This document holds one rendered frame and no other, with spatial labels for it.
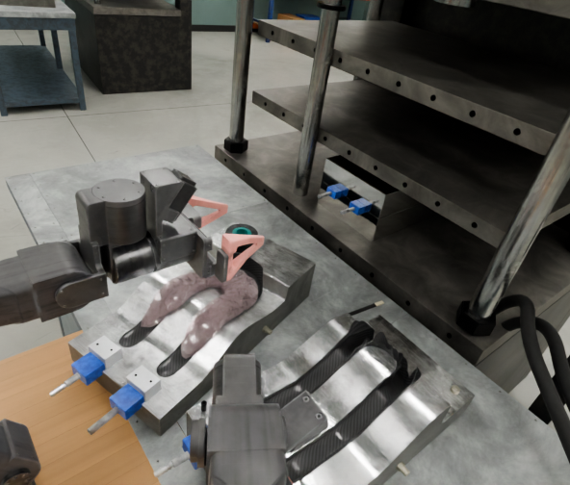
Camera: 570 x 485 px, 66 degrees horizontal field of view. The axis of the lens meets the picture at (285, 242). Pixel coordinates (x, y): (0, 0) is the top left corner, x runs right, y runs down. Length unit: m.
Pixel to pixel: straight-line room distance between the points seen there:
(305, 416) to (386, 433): 0.29
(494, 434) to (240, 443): 0.72
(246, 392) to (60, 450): 0.48
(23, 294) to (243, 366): 0.24
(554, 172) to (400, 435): 0.59
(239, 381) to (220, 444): 0.11
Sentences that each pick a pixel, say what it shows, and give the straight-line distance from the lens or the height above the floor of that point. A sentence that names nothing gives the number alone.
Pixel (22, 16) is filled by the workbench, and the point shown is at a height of 0.76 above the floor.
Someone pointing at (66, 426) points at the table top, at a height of 0.80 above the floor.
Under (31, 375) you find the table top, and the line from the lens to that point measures 1.02.
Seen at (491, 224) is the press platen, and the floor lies 1.04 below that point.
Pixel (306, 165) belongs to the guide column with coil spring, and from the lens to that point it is 1.54.
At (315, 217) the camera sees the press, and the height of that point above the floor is 0.79.
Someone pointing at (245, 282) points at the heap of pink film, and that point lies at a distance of 1.01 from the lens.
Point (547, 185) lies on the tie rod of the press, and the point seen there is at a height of 1.21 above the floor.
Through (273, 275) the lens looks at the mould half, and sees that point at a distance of 1.02.
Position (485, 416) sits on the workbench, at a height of 0.80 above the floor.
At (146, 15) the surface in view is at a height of 0.72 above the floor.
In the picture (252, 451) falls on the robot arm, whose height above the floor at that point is 1.21.
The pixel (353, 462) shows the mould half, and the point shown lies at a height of 0.88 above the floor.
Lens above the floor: 1.56
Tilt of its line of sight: 35 degrees down
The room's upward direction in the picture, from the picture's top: 9 degrees clockwise
